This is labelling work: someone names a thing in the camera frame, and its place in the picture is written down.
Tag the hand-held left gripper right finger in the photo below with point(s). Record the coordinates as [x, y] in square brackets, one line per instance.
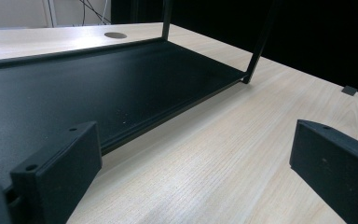
[338, 171]

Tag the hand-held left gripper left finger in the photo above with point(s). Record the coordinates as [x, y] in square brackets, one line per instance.
[59, 174]

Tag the black metal two-tier rack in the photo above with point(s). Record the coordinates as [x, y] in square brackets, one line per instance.
[105, 87]

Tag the grey tape piece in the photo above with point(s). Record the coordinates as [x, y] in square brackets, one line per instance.
[349, 90]

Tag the dark round table grommet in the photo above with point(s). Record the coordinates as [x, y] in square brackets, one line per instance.
[115, 35]

